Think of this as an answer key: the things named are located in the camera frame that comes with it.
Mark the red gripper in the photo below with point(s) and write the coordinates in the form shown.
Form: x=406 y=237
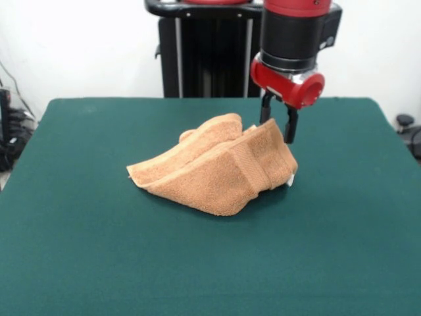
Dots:
x=286 y=87

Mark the tan terry towel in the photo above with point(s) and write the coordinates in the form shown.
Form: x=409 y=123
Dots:
x=213 y=184

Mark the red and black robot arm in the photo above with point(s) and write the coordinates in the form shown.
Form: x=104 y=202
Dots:
x=292 y=33

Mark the black round caster foot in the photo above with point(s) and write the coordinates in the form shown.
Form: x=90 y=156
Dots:
x=405 y=120

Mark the dark green table cloth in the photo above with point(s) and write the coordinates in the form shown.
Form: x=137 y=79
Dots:
x=98 y=230

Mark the black box device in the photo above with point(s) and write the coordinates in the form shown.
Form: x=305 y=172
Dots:
x=4 y=125

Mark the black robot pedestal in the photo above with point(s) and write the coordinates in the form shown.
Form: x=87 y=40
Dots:
x=171 y=49

